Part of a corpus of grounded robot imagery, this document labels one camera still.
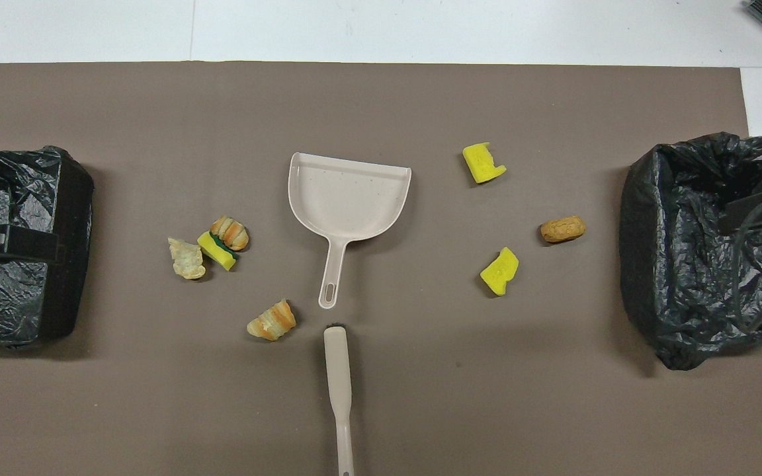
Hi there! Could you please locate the black bag lined bin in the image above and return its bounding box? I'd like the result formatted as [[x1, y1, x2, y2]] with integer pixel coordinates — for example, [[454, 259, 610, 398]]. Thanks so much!
[[0, 146, 95, 349], [619, 132, 762, 371]]

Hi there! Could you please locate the beige plastic dustpan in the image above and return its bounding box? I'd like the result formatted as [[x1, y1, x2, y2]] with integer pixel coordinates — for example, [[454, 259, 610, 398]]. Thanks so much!
[[288, 152, 413, 309]]

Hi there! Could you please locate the pale flaky bread piece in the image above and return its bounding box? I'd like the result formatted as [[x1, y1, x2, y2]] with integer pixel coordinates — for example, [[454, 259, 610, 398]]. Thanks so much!
[[167, 237, 207, 280]]

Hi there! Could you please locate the notched yellow sponge piece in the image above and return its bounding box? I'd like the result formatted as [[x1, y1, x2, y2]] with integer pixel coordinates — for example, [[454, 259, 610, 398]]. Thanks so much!
[[462, 141, 507, 184]]

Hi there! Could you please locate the beige brush with black bristles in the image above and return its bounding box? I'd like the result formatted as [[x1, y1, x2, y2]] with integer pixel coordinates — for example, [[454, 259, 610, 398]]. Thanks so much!
[[323, 322, 355, 476]]

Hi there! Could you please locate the striped croissant piece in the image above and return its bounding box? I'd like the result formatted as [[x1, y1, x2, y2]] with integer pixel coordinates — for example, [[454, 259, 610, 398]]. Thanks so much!
[[210, 215, 250, 252], [247, 299, 297, 342]]

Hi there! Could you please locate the brown table mat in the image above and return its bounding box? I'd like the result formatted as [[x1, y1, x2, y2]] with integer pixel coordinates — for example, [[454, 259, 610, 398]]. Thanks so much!
[[0, 61, 762, 476]]

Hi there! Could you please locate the brown bread roll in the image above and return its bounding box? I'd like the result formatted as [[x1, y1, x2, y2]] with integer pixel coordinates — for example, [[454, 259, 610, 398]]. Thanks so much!
[[540, 216, 587, 244]]

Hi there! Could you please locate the yellow and green sponge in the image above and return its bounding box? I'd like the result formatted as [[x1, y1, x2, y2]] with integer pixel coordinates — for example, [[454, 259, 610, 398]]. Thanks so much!
[[196, 231, 239, 272]]

